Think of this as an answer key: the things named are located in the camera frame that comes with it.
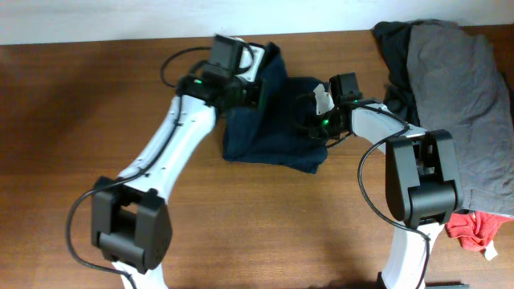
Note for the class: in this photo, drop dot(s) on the navy blue shorts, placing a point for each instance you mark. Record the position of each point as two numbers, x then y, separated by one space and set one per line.
268 136

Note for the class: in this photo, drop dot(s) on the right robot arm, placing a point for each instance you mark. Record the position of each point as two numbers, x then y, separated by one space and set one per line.
422 182

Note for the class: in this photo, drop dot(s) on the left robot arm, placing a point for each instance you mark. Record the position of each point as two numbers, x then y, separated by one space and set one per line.
130 218

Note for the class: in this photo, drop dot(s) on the red cloth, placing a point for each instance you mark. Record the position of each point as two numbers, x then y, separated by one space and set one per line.
476 231

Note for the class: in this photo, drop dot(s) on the grey garment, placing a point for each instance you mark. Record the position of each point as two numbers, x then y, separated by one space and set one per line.
458 87

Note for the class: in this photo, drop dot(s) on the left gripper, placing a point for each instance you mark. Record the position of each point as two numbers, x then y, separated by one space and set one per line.
254 100

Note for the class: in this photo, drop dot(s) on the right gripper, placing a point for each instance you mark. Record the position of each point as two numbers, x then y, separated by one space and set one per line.
311 129

